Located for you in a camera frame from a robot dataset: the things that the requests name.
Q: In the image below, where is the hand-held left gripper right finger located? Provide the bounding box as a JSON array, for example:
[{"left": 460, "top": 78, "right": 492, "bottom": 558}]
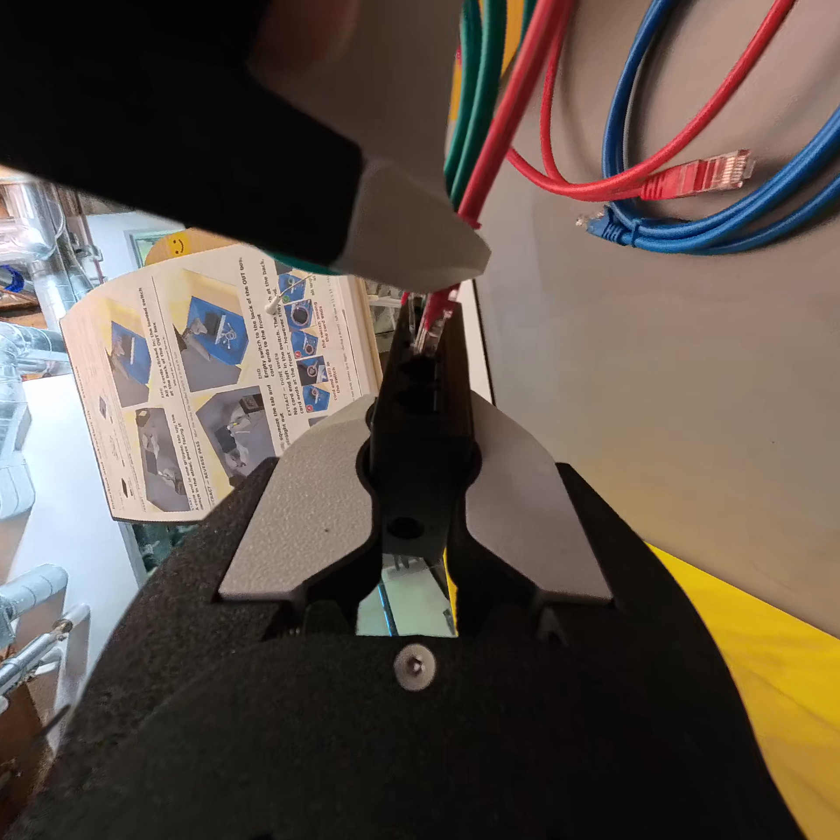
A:
[{"left": 449, "top": 392, "right": 616, "bottom": 608}]

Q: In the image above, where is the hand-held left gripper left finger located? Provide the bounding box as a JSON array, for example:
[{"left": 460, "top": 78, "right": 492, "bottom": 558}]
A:
[{"left": 217, "top": 395, "right": 385, "bottom": 605}]

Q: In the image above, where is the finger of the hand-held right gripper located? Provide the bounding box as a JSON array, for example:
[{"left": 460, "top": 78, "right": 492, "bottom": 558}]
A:
[{"left": 251, "top": 45, "right": 493, "bottom": 277}]

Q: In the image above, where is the black network switch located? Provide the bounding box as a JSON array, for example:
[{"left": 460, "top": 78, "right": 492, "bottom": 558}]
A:
[{"left": 367, "top": 289, "right": 476, "bottom": 559}]

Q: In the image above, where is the red ethernet cable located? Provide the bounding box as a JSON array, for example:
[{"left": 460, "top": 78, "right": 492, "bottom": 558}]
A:
[{"left": 410, "top": 0, "right": 798, "bottom": 358}]

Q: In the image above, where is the printed instruction sheet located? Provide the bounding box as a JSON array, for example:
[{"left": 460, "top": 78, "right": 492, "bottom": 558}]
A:
[{"left": 59, "top": 241, "right": 382, "bottom": 525}]

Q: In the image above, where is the yellow plastic bin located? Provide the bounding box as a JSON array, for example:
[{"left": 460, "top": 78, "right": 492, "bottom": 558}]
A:
[{"left": 441, "top": 543, "right": 840, "bottom": 840}]

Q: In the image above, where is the blue ethernet cable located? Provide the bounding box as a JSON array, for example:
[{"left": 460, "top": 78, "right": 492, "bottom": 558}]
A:
[{"left": 577, "top": 0, "right": 840, "bottom": 257}]

